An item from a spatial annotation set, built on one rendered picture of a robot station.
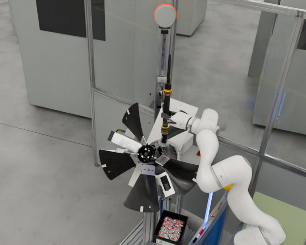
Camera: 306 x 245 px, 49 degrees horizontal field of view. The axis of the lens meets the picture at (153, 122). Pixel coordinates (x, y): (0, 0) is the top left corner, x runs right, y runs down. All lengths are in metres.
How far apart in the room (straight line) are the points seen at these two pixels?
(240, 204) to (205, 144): 0.29
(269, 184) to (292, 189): 0.17
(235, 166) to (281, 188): 1.39
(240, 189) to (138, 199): 0.86
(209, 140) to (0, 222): 2.52
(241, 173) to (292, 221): 0.72
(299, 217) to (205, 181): 0.79
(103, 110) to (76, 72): 1.16
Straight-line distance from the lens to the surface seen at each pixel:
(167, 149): 2.24
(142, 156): 2.12
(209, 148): 1.42
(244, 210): 1.51
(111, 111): 3.30
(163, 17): 2.42
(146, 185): 2.15
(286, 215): 2.06
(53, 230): 3.34
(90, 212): 3.43
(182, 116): 1.88
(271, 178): 2.74
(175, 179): 2.04
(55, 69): 4.58
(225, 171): 1.40
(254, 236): 1.64
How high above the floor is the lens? 2.53
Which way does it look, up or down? 33 degrees down
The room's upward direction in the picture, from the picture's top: 3 degrees clockwise
